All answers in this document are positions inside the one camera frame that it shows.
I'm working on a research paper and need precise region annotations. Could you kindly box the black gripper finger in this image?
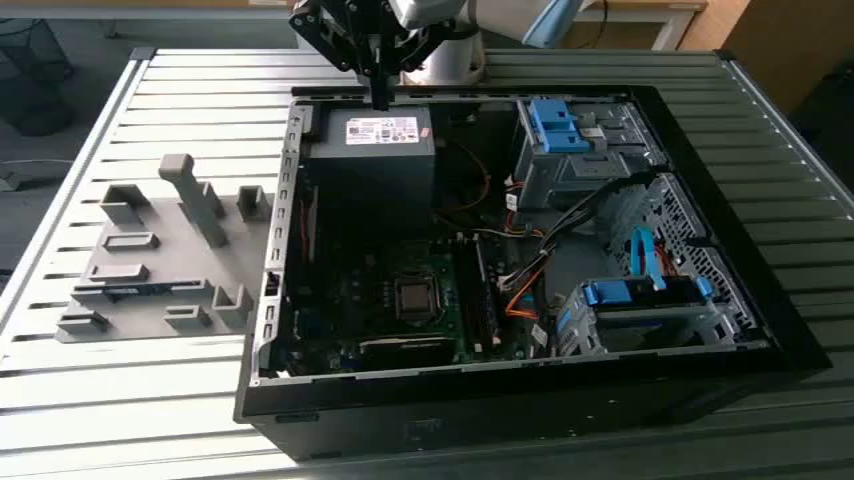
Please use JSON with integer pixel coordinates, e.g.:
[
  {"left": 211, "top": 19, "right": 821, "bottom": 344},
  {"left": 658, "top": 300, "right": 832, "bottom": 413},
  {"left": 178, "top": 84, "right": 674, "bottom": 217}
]
[
  {"left": 382, "top": 22, "right": 447, "bottom": 111},
  {"left": 287, "top": 0, "right": 385, "bottom": 111}
]

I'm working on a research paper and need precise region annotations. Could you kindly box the black RAM slot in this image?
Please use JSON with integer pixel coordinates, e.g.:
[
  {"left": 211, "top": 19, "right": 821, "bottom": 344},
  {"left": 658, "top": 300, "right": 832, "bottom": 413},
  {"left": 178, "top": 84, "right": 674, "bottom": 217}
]
[{"left": 453, "top": 232, "right": 487, "bottom": 355}]

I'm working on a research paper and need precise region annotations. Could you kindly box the grey power supply unit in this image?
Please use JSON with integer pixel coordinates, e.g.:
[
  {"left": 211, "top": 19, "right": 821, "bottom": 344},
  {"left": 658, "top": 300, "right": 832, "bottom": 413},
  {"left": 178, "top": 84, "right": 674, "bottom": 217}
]
[{"left": 303, "top": 105, "right": 439, "bottom": 236}]

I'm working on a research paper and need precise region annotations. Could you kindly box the blue plastic drive latch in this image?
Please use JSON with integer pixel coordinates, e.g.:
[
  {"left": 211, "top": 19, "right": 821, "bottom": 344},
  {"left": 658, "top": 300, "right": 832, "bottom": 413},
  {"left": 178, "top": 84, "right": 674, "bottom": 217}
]
[{"left": 530, "top": 99, "right": 597, "bottom": 154}]

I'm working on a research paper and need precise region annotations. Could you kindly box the white framed wooden desk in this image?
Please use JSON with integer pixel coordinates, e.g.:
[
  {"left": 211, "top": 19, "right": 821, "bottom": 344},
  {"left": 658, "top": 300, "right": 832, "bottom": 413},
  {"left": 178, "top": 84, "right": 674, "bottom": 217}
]
[{"left": 250, "top": 0, "right": 709, "bottom": 51}]

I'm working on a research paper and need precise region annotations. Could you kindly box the grey metal drive cage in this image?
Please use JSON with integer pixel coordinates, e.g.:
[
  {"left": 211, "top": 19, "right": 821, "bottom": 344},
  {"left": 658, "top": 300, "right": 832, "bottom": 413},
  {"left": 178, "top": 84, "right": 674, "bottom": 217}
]
[{"left": 511, "top": 98, "right": 670, "bottom": 212}]

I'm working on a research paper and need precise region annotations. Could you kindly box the black mesh wastebasket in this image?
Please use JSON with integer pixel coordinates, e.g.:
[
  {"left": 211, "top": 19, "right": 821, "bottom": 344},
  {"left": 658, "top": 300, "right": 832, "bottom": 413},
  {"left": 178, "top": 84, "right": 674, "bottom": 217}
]
[{"left": 0, "top": 17, "right": 75, "bottom": 137}]

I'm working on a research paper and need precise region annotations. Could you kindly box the CPU socket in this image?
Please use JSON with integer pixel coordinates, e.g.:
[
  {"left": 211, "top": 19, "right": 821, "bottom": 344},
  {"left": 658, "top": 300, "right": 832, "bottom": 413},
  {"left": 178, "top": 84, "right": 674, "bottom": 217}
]
[{"left": 391, "top": 271, "right": 446, "bottom": 324}]

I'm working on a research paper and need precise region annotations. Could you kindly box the grey plastic parts rack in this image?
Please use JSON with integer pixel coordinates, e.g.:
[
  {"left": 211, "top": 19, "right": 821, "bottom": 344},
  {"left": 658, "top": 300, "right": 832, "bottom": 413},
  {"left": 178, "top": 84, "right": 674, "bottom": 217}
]
[{"left": 54, "top": 153, "right": 279, "bottom": 346}]

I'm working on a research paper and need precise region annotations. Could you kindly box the silver CPU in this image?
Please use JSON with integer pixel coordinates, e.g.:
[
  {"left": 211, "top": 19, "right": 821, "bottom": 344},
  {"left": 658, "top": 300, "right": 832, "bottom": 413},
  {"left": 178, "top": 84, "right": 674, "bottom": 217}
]
[{"left": 398, "top": 282, "right": 435, "bottom": 312}]

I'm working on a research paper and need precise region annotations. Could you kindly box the green motherboard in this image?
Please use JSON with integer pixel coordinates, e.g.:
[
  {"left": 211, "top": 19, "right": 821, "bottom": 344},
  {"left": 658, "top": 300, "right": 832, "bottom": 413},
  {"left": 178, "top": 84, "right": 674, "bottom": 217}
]
[{"left": 286, "top": 232, "right": 535, "bottom": 374}]

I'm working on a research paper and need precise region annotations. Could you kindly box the brown wooden cabinet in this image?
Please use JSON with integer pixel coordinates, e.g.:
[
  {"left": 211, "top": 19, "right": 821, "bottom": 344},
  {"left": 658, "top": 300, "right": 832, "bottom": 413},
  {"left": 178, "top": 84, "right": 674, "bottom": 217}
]
[{"left": 679, "top": 0, "right": 854, "bottom": 116}]

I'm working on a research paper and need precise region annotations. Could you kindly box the blue disk carrier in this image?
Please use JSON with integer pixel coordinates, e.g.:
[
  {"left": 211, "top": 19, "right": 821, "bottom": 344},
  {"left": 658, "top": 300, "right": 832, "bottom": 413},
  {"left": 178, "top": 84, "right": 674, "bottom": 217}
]
[{"left": 581, "top": 277, "right": 714, "bottom": 307}]

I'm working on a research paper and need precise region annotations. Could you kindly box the black graphics card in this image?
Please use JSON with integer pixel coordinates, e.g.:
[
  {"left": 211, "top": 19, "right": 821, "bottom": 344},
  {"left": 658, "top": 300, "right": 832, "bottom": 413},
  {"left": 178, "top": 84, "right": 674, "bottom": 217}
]
[{"left": 358, "top": 335, "right": 459, "bottom": 369}]

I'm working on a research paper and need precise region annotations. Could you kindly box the grey metal disk bay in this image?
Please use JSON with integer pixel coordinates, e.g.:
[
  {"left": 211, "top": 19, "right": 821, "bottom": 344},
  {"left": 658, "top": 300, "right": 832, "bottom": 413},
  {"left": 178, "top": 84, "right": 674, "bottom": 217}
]
[{"left": 551, "top": 277, "right": 746, "bottom": 357}]

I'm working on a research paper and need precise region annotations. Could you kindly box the black open PC case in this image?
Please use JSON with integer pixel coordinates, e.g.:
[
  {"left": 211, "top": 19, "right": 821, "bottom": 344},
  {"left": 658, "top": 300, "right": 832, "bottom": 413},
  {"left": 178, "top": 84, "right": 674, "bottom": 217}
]
[{"left": 232, "top": 84, "right": 834, "bottom": 461}]

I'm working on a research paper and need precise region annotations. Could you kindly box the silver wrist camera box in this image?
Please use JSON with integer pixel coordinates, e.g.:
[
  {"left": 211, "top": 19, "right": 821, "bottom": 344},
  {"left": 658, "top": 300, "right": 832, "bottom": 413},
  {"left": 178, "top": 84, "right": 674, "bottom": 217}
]
[{"left": 391, "top": 0, "right": 469, "bottom": 30}]

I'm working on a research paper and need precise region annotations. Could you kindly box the black wire bundle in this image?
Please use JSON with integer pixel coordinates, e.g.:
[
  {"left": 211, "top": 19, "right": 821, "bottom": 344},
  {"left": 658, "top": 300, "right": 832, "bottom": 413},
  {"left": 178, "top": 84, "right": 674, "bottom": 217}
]
[{"left": 499, "top": 172, "right": 659, "bottom": 296}]

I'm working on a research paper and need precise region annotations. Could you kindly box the orange wire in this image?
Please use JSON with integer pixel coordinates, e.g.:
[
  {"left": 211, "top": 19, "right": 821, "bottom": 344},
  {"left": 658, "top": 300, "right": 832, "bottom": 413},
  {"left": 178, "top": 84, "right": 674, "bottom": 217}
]
[{"left": 503, "top": 267, "right": 559, "bottom": 321}]

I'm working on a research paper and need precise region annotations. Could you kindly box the blue flat wire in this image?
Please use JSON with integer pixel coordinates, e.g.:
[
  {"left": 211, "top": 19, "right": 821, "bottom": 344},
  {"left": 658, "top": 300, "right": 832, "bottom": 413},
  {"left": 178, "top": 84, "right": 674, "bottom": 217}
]
[{"left": 629, "top": 225, "right": 669, "bottom": 292}]

